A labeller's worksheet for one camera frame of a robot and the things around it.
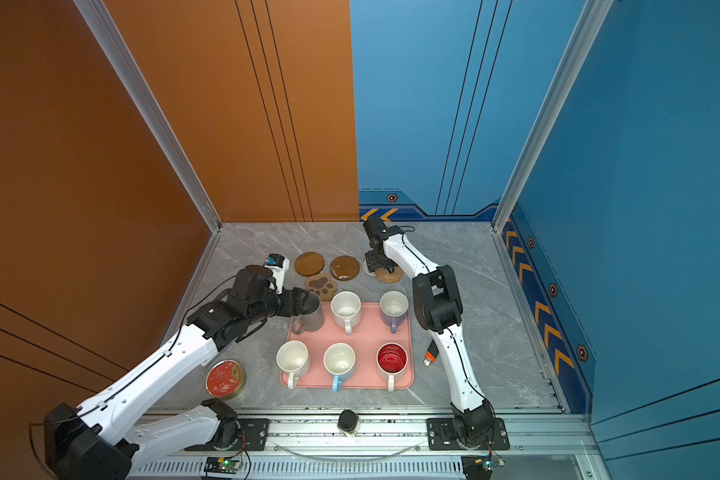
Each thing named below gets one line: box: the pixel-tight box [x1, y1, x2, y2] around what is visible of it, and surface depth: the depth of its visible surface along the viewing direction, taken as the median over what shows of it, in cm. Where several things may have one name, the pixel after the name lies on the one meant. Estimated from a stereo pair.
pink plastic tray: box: [277, 302, 414, 393], surface depth 83 cm
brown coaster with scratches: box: [329, 255, 361, 281], surface depth 108 cm
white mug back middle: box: [331, 290, 362, 335], surface depth 90 cm
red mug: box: [376, 342, 409, 392], surface depth 81 cm
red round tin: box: [205, 359, 247, 401], surface depth 81 cm
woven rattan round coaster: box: [374, 266, 404, 284], surface depth 105 cm
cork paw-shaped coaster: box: [305, 272, 338, 302], surface depth 104 cm
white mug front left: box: [276, 340, 309, 390], surface depth 80 cm
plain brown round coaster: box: [294, 251, 325, 277], surface depth 110 cm
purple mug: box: [380, 290, 409, 334], surface depth 91 cm
